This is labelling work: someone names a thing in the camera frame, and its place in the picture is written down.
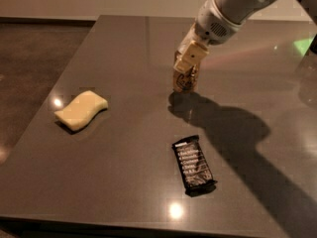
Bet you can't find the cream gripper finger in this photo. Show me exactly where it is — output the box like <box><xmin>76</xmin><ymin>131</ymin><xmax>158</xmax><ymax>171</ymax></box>
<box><xmin>189</xmin><ymin>64</ymin><xmax>199</xmax><ymax>83</ymax></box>
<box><xmin>173</xmin><ymin>59</ymin><xmax>194</xmax><ymax>73</ymax></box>

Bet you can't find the orange soda can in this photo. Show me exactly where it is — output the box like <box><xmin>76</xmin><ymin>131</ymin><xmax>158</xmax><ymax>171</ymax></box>
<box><xmin>173</xmin><ymin>69</ymin><xmax>197</xmax><ymax>93</ymax></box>

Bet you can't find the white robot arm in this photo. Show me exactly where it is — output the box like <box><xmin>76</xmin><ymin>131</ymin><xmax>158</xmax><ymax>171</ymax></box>
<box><xmin>173</xmin><ymin>0</ymin><xmax>317</xmax><ymax>75</ymax></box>

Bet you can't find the yellow sponge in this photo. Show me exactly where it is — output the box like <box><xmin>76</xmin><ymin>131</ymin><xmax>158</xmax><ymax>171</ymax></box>
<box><xmin>54</xmin><ymin>90</ymin><xmax>108</xmax><ymax>132</ymax></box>

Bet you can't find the black snack bar wrapper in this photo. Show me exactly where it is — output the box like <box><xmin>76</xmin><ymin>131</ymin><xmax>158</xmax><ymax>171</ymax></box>
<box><xmin>172</xmin><ymin>135</ymin><xmax>216</xmax><ymax>196</ymax></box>

